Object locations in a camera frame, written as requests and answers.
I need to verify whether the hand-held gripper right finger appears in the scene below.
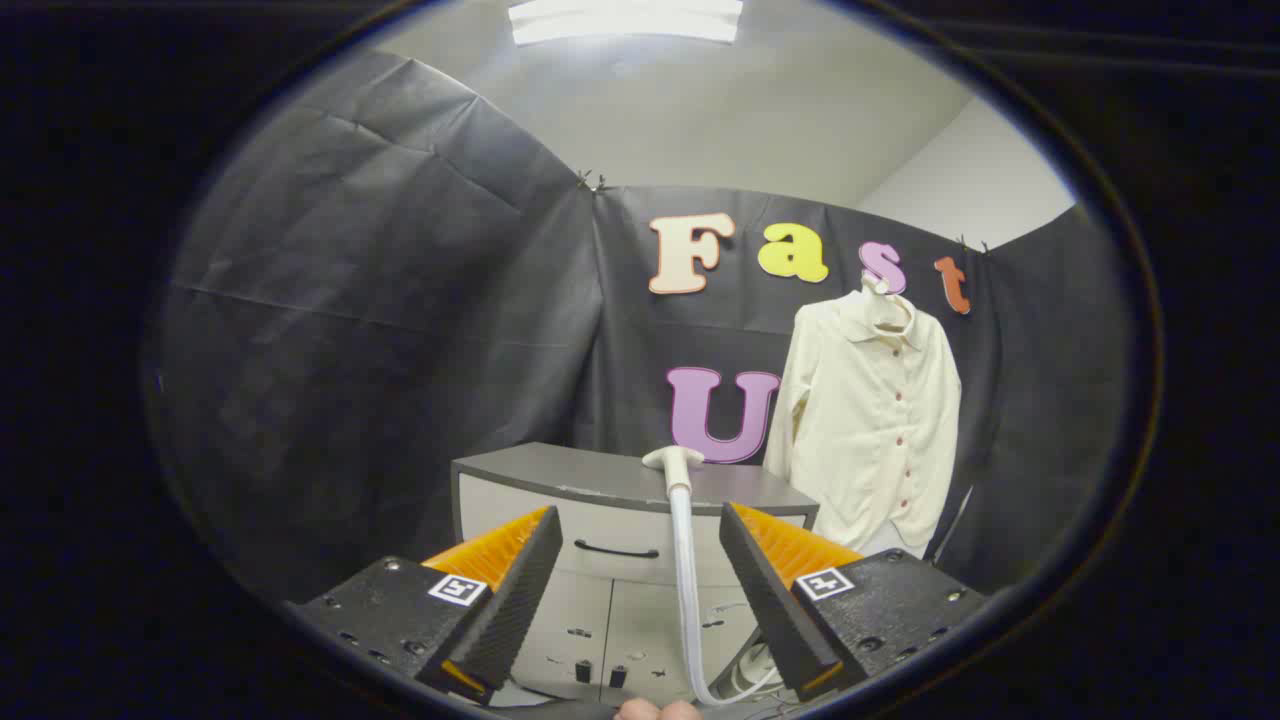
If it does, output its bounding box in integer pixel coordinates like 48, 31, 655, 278
718, 502, 991, 701

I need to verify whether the thin white pole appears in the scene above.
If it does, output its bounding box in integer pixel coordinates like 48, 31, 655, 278
935, 487, 973, 561

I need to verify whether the cream button-up shirt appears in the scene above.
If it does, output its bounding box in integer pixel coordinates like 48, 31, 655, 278
762, 290, 963, 556

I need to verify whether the white mannequin torso stand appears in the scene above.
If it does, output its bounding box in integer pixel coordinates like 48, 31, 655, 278
858, 270, 936, 559

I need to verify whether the black backdrop cloth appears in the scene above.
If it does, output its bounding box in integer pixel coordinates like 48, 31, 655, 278
150, 50, 1126, 606

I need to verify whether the grey top cabinet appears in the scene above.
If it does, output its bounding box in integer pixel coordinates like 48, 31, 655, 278
450, 442, 821, 706

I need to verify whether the ceiling light panel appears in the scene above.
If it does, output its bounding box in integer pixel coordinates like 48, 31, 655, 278
507, 0, 746, 46

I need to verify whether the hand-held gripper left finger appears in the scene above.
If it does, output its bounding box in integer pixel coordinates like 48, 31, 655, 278
290, 505, 564, 706

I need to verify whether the white garment steamer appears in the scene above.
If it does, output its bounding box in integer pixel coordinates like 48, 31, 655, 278
641, 446, 781, 707

